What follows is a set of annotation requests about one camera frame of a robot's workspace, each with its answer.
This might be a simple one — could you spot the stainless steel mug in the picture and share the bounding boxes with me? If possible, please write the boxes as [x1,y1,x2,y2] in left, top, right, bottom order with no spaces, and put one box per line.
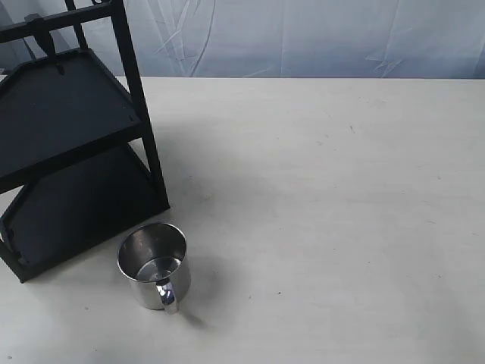
[117,222,191,315]

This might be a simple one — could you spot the blue backdrop cloth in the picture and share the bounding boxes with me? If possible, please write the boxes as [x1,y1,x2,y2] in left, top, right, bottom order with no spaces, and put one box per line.
[0,0,485,80]

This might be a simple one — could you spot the black tiered shelf rack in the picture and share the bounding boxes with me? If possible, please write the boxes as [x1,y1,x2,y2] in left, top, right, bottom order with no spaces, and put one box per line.
[1,1,170,282]

